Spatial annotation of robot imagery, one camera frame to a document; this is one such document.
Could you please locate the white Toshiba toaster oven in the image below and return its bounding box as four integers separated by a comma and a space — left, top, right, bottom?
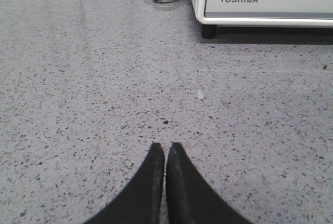
191, 0, 332, 39

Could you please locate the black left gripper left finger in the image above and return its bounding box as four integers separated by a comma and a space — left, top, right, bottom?
86, 143, 164, 223

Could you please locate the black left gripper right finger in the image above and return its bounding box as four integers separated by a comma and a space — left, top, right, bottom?
166, 142, 250, 223

